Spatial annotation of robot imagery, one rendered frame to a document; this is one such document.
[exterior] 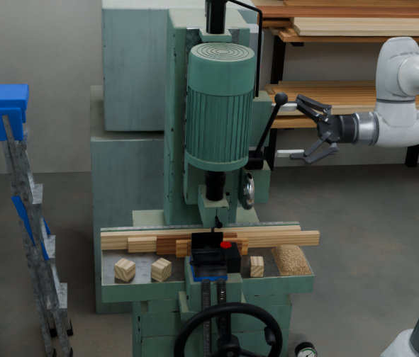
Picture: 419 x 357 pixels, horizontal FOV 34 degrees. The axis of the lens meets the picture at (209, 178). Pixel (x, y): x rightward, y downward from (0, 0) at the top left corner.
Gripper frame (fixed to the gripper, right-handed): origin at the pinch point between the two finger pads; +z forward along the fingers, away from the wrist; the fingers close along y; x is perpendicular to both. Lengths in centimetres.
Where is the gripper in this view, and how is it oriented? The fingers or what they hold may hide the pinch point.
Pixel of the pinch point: (277, 129)
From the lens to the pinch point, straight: 183.9
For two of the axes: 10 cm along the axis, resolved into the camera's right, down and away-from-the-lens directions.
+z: -9.9, 0.3, -1.5
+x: 1.3, -3.9, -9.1
